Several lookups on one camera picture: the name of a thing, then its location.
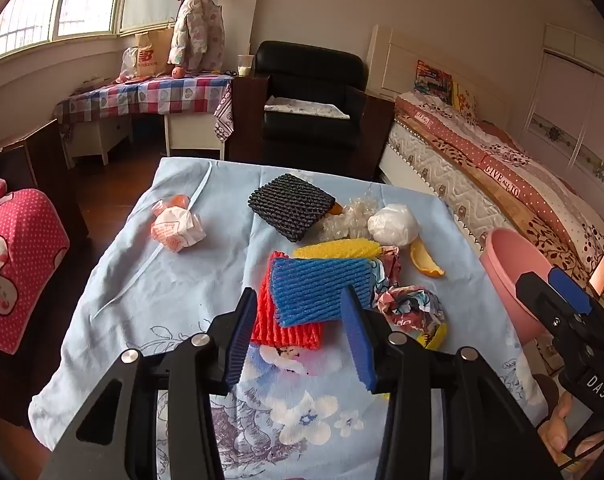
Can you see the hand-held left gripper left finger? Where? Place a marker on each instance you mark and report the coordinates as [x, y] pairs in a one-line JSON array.
[[236, 342]]

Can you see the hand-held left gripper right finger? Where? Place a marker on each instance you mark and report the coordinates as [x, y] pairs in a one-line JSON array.
[[358, 345]]

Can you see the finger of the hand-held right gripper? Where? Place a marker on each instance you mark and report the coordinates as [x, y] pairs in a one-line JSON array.
[[569, 291], [532, 292]]

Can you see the pink plastic bucket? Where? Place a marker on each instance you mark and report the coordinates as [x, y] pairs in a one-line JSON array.
[[507, 270]]

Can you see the red foam net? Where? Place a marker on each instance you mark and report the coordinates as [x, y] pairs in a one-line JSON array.
[[264, 310]]

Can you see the floral wrapper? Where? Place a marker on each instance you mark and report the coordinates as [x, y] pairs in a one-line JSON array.
[[407, 305]]

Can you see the blue foam net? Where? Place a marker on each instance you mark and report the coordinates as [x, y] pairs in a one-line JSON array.
[[312, 285]]

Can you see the yellow plastic scrap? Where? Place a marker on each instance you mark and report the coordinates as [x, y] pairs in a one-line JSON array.
[[434, 337]]

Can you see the red patterned wrapper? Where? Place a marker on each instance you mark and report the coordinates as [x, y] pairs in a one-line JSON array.
[[389, 260]]

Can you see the yellow foam net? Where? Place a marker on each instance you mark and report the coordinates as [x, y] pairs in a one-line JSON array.
[[337, 249]]

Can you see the large orange peel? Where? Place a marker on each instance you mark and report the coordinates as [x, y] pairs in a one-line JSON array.
[[424, 262]]

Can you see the white plastic bag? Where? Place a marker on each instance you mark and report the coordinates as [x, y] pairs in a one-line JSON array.
[[128, 62], [393, 225]]

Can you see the white orange paper wrapper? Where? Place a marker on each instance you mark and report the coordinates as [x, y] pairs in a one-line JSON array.
[[176, 227]]

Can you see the small orange peel piece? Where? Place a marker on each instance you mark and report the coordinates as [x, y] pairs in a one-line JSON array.
[[336, 208]]

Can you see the black foam net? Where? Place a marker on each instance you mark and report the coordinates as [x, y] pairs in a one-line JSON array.
[[289, 205]]

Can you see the person's right hand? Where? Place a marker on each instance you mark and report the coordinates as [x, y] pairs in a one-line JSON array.
[[557, 427]]

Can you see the smartphone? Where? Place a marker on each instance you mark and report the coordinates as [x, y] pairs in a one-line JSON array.
[[601, 275]]

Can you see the bed with patterned quilt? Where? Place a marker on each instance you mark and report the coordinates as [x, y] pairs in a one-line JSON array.
[[557, 240]]

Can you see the pink dotted quilt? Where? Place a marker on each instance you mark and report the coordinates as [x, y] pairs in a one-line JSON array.
[[547, 195]]

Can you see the light blue tablecloth table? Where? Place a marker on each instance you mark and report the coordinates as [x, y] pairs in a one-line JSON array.
[[131, 270]]

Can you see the quilted white mattress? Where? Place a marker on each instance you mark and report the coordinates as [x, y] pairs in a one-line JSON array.
[[432, 170]]

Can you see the white wardrobe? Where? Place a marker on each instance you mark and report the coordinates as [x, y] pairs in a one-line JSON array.
[[567, 90]]

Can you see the yellow floral pillow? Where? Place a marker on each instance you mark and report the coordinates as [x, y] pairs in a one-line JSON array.
[[464, 97]]

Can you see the brown wooden bedside cabinet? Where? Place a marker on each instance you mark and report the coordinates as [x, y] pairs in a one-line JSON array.
[[372, 135]]

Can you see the brown wooden cabinet with cup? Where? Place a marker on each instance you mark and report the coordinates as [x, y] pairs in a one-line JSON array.
[[247, 120]]

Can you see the comic print pillow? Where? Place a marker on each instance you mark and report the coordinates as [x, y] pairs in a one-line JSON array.
[[432, 80]]

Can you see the floral seat cushion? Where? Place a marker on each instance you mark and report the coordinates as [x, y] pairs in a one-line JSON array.
[[302, 106]]

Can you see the white desk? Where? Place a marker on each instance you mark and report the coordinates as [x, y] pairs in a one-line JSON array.
[[101, 135]]

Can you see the bed with floral quilt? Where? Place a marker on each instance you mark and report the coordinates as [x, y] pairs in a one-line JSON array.
[[402, 60]]

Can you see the dark brown low cabinet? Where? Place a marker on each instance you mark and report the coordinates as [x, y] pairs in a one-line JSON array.
[[41, 155]]

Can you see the checked tablecloth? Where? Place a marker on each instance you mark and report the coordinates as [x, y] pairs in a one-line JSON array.
[[131, 92]]

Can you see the orange fruit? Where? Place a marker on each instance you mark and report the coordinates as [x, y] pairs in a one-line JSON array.
[[177, 72]]

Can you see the white cup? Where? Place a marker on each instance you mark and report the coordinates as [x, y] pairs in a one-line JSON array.
[[245, 65]]

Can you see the black leather armchair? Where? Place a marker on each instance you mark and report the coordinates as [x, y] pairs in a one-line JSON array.
[[307, 70]]

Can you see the brown paper bag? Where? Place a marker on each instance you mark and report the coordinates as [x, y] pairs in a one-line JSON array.
[[151, 52]]

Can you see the floral padded jacket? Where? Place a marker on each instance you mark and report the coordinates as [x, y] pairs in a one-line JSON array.
[[196, 20]]

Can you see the window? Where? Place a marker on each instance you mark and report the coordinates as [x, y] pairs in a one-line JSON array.
[[56, 5]]

